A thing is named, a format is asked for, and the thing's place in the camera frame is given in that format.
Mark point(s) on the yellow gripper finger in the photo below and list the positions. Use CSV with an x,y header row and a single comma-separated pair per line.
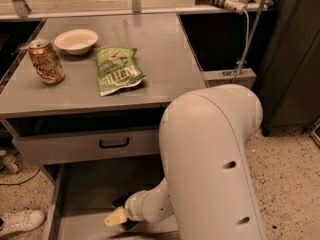
x,y
117,217

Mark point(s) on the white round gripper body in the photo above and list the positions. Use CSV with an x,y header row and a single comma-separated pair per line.
x,y
134,206

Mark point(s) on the green and yellow sponge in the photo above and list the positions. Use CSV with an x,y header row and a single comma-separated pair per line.
x,y
129,224

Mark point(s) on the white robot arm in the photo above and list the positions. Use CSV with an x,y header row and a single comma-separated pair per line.
x,y
207,185

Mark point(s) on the grey open lower drawer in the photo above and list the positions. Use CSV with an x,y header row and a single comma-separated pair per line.
x,y
84,194

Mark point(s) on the grey upper drawer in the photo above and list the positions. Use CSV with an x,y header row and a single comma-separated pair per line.
x,y
84,146

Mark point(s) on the grey drawer cabinet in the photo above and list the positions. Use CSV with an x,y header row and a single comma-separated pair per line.
x,y
111,99

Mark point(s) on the white sneaker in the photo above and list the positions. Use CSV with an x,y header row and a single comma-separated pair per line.
x,y
22,221

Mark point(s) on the small can on floor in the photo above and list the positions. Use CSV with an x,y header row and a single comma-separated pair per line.
x,y
12,164

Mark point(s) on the green chip bag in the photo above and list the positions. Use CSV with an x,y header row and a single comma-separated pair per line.
x,y
117,69

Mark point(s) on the gold soda can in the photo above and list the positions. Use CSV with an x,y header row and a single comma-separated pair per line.
x,y
46,61

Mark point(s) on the white ceramic bowl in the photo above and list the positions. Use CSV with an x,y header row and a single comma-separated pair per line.
x,y
76,42

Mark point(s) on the white power adapter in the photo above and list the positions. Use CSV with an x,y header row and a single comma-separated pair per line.
x,y
235,6

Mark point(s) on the black drawer handle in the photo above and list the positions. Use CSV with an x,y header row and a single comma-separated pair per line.
x,y
117,143

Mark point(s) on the grey wall bracket block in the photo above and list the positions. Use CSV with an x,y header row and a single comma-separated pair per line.
x,y
219,77

